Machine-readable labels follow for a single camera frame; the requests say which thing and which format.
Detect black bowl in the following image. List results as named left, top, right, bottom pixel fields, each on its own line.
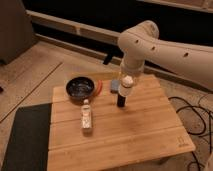
left=66, top=77, right=95, bottom=100

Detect orange object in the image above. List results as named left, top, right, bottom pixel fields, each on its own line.
left=94, top=80, right=103, bottom=96

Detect small white bottle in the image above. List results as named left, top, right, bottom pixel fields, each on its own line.
left=81, top=99, right=92, bottom=132

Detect white ceramic cup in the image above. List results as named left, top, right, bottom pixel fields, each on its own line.
left=118, top=76, right=134, bottom=97

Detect wooden board table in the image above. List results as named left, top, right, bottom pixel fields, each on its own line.
left=47, top=75, right=195, bottom=171

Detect blue grey sponge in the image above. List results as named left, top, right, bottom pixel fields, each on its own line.
left=110, top=79, right=120, bottom=93

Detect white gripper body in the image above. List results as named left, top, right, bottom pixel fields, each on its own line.
left=120, top=58, right=144, bottom=83

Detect dark floor mat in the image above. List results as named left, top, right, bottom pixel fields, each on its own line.
left=1, top=103, right=52, bottom=171

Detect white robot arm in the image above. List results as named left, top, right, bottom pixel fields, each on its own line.
left=117, top=20, right=213, bottom=91

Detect grey cabinet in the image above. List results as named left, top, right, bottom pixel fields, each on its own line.
left=0, top=0, right=37, bottom=64

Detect black cables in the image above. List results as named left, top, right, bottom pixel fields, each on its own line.
left=167, top=93, right=213, bottom=171

